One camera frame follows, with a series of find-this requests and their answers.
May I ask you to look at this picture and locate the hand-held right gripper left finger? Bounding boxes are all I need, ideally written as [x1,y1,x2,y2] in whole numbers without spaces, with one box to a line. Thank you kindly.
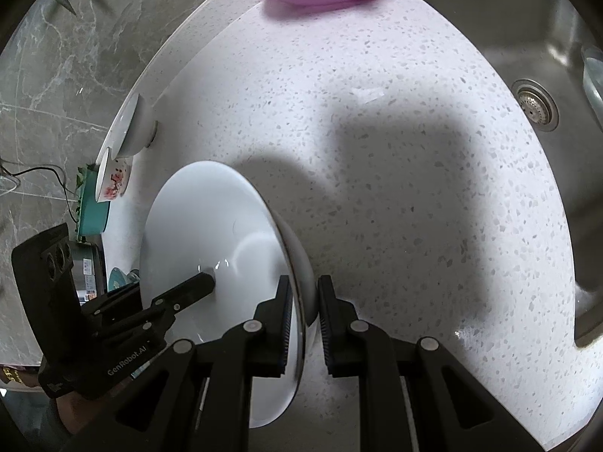
[70,275,294,452]

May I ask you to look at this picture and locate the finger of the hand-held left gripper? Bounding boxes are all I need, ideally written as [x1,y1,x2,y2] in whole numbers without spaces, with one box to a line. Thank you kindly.
[141,273,216,323]
[80,284,142,316]

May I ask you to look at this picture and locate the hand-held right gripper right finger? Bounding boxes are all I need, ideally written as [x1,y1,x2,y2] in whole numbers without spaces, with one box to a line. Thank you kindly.
[318,274,542,452]

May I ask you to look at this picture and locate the large teal floral plate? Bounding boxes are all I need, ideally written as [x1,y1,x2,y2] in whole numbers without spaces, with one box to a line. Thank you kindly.
[107,267,142,293]

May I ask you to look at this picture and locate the large white bowl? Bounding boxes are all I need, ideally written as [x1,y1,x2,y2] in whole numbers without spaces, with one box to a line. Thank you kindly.
[140,160,315,429]

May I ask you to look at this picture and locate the small red floral bowl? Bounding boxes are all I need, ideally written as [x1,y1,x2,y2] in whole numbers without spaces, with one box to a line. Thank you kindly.
[95,147,133,203]

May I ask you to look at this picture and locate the small white bowl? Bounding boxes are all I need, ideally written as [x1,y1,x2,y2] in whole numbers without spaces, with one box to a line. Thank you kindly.
[114,93,158,158]

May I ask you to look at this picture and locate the person's left hand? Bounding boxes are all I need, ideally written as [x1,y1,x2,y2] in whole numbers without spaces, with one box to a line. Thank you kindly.
[52,386,114,434]

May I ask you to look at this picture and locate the stainless steel rice cooker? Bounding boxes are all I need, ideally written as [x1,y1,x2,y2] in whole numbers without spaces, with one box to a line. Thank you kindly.
[66,240,107,302]

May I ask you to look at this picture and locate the teal plastic basin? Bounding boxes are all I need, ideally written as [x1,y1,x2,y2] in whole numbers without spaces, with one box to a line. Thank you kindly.
[75,165,111,241]

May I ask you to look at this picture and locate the green leafy vegetables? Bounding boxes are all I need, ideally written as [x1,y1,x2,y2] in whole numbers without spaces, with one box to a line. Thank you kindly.
[76,164,99,191]

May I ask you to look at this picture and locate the clear glass bowl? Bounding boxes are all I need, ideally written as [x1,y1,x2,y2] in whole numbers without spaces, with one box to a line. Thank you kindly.
[582,46,603,118]

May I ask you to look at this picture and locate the stainless steel sink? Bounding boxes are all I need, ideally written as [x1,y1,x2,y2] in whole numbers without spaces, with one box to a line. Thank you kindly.
[400,0,603,349]

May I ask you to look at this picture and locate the black power cable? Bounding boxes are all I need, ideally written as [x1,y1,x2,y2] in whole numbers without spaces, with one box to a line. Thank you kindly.
[0,162,80,199]

